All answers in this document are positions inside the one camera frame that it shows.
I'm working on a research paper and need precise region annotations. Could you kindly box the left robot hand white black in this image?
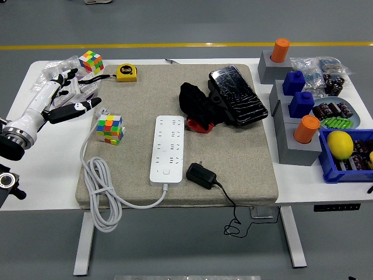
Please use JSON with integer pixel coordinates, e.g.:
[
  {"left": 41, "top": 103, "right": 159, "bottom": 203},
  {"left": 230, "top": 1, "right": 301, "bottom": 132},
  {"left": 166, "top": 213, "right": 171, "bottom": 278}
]
[{"left": 5, "top": 68, "right": 102, "bottom": 132}]

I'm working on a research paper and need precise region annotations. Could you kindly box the white power strip with cord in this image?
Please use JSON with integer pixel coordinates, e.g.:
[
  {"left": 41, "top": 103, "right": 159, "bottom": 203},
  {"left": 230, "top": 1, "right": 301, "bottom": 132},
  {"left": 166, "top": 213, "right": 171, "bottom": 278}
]
[{"left": 79, "top": 107, "right": 186, "bottom": 233}]

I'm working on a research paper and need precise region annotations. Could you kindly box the black power adapter with cord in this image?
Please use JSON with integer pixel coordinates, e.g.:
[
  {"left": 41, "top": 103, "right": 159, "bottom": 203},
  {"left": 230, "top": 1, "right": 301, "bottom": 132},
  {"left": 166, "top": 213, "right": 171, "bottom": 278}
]
[{"left": 185, "top": 160, "right": 282, "bottom": 237}]

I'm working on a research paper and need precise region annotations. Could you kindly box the clear plastic bags pile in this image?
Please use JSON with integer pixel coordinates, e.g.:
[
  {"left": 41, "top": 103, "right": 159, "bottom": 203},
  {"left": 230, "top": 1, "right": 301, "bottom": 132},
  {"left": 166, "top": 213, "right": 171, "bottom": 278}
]
[{"left": 31, "top": 55, "right": 88, "bottom": 92}]

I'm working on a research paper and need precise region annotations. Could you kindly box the purple oval tray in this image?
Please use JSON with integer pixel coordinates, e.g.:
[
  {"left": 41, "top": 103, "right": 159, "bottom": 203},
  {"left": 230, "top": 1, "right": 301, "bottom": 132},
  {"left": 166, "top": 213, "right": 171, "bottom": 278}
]
[{"left": 49, "top": 72, "right": 100, "bottom": 111}]

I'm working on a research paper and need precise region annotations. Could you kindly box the small rubik's cube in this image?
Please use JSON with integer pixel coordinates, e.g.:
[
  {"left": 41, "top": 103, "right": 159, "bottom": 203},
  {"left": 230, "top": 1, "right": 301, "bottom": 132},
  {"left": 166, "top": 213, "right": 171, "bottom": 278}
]
[{"left": 78, "top": 50, "right": 105, "bottom": 74}]

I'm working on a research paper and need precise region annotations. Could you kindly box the white table leg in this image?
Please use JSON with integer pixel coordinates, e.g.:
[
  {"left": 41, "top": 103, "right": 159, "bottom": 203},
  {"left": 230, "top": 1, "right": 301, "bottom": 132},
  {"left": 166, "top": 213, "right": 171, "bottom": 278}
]
[
  {"left": 72, "top": 209, "right": 96, "bottom": 277},
  {"left": 279, "top": 205, "right": 308, "bottom": 269}
]

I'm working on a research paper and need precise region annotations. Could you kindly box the black table control panel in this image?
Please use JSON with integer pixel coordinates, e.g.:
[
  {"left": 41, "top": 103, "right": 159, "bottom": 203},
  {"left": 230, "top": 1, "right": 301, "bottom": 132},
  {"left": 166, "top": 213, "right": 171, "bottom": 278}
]
[{"left": 313, "top": 203, "right": 361, "bottom": 212}]

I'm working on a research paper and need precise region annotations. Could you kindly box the large twisted rubik's cube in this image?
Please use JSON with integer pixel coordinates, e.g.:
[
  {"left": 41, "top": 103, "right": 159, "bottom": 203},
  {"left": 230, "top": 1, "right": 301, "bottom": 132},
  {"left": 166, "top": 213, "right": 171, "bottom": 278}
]
[{"left": 96, "top": 114, "right": 126, "bottom": 146}]

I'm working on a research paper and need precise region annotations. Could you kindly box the blue plastic bin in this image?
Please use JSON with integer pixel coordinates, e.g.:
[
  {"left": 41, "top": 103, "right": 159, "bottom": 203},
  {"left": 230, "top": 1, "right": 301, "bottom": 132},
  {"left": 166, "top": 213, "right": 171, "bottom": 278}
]
[{"left": 318, "top": 128, "right": 373, "bottom": 184}]

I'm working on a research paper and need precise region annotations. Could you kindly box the dark capacitor pile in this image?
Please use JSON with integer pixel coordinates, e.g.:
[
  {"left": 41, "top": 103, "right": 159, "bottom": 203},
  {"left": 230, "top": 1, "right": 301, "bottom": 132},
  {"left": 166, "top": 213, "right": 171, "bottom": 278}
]
[{"left": 335, "top": 139, "right": 373, "bottom": 172}]

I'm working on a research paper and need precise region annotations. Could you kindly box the yellow lemon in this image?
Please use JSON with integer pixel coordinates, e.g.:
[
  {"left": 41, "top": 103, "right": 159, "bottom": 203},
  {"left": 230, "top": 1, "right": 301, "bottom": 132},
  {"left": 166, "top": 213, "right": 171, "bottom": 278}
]
[{"left": 326, "top": 130, "right": 355, "bottom": 160}]

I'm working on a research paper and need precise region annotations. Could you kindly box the grey block with round hole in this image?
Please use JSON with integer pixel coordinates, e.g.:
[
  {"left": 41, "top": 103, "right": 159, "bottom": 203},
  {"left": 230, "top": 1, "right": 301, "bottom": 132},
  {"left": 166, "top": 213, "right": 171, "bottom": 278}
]
[
  {"left": 278, "top": 122, "right": 323, "bottom": 167},
  {"left": 258, "top": 50, "right": 294, "bottom": 84}
]

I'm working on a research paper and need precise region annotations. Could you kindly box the orange cylinder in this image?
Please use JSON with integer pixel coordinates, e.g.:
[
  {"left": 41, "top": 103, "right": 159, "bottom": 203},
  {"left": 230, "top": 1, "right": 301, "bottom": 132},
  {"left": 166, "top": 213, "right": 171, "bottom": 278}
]
[
  {"left": 271, "top": 37, "right": 291, "bottom": 64},
  {"left": 293, "top": 114, "right": 321, "bottom": 145}
]

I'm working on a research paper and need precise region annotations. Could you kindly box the green battery pile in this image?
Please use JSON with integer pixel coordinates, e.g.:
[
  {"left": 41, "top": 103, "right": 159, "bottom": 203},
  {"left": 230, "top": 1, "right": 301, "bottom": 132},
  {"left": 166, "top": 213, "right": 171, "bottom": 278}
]
[{"left": 320, "top": 116, "right": 355, "bottom": 130}]

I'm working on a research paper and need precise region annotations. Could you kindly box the black and red fabric bundle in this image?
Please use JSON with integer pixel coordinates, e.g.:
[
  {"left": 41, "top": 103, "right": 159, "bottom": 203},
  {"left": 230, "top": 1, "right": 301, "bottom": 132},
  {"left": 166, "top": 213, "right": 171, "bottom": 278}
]
[{"left": 178, "top": 82, "right": 231, "bottom": 134}]

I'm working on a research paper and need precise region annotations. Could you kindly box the pale blue plate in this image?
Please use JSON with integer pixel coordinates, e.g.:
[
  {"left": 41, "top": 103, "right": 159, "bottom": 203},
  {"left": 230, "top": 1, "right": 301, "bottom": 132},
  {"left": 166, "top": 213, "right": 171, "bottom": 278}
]
[{"left": 310, "top": 97, "right": 362, "bottom": 131}]

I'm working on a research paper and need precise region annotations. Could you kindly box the grey block with square hole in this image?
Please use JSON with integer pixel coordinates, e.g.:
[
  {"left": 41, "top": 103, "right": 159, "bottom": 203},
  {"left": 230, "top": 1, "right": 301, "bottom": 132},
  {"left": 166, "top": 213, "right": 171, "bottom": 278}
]
[
  {"left": 273, "top": 100, "right": 307, "bottom": 144},
  {"left": 268, "top": 79, "right": 292, "bottom": 117}
]

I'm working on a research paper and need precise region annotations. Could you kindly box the grey-brown fabric mat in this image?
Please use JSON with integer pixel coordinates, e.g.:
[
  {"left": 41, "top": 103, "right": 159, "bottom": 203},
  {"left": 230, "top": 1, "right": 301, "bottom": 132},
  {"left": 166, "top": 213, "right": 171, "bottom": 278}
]
[{"left": 75, "top": 63, "right": 279, "bottom": 210}]

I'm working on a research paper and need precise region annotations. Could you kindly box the blue block with knob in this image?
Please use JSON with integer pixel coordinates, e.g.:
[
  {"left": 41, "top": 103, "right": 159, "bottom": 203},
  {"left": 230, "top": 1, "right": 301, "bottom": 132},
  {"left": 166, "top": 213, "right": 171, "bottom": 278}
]
[
  {"left": 281, "top": 70, "right": 306, "bottom": 96},
  {"left": 288, "top": 91, "right": 315, "bottom": 119}
]

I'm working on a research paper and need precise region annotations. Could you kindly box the black capacitor cluster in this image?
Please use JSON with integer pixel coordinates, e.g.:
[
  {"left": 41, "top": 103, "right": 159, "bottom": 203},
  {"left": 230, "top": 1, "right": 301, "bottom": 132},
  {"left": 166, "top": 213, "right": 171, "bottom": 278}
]
[{"left": 322, "top": 72, "right": 346, "bottom": 97}]

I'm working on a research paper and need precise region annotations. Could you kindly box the black glossy rectangular case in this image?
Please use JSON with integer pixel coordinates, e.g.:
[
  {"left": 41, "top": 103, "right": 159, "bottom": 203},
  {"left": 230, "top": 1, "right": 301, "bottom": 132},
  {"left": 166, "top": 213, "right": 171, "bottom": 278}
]
[{"left": 208, "top": 64, "right": 269, "bottom": 127}]

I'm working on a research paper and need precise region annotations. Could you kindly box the clear bag of blue parts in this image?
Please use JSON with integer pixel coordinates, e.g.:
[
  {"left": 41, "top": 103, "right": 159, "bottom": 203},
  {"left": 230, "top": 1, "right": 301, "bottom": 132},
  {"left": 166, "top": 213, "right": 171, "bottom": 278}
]
[
  {"left": 316, "top": 56, "right": 353, "bottom": 75},
  {"left": 290, "top": 57, "right": 329, "bottom": 99}
]

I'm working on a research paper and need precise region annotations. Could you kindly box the white wall socket panel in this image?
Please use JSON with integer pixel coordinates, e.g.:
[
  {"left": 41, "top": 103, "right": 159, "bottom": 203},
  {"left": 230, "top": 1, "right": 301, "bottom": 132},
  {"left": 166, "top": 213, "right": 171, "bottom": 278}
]
[
  {"left": 77, "top": 82, "right": 99, "bottom": 100},
  {"left": 49, "top": 76, "right": 82, "bottom": 109}
]

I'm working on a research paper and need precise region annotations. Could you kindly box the yellow tape measure with strap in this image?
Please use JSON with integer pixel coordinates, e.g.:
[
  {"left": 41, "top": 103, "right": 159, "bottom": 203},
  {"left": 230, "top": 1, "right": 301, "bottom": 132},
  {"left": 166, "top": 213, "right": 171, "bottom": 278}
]
[{"left": 77, "top": 63, "right": 138, "bottom": 85}]

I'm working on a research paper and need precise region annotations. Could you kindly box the metal bracket under table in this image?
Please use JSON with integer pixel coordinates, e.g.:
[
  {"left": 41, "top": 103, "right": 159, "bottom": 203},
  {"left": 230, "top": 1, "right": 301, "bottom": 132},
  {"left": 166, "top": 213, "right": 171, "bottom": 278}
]
[{"left": 249, "top": 206, "right": 275, "bottom": 219}]

